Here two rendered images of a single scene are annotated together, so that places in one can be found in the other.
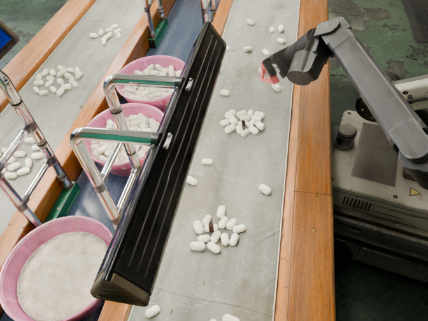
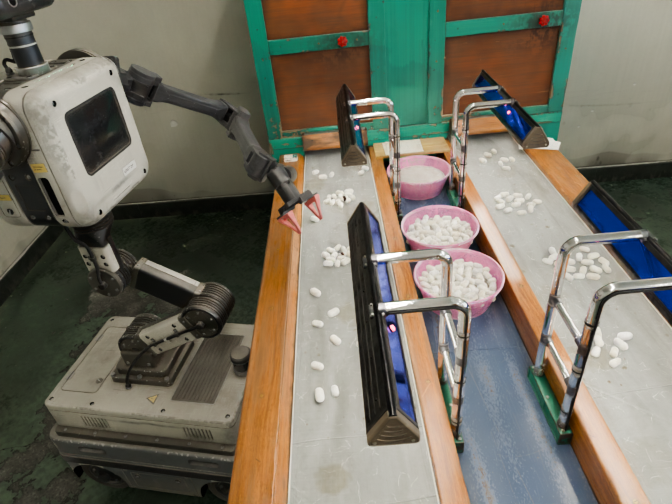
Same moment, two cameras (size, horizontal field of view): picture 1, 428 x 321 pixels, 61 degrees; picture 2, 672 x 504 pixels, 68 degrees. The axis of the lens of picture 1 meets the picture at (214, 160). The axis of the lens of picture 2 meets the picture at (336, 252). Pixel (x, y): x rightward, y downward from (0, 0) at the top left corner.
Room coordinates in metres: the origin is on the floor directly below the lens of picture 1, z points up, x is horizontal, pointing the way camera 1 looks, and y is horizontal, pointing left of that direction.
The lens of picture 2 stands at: (2.13, -0.44, 1.71)
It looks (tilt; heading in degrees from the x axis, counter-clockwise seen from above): 35 degrees down; 166
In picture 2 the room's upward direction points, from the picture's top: 6 degrees counter-clockwise
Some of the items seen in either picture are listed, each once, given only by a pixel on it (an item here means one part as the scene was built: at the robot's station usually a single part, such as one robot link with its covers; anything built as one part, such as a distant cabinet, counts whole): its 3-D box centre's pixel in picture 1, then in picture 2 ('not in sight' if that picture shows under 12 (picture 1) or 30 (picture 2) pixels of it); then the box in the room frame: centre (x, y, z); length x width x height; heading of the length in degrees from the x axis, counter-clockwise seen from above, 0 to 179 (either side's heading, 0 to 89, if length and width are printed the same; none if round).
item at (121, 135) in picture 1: (153, 179); (373, 163); (0.52, 0.14, 0.90); 0.20 x 0.19 x 0.45; 164
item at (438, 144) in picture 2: not in sight; (410, 147); (0.19, 0.44, 0.77); 0.33 x 0.15 x 0.01; 74
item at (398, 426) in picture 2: not in sight; (373, 294); (1.42, -0.20, 1.08); 0.62 x 0.08 x 0.07; 164
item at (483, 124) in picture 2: not in sight; (483, 124); (0.23, 0.78, 0.83); 0.30 x 0.06 x 0.07; 74
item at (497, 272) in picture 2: (155, 86); (457, 285); (1.09, 0.18, 0.72); 0.27 x 0.27 x 0.10
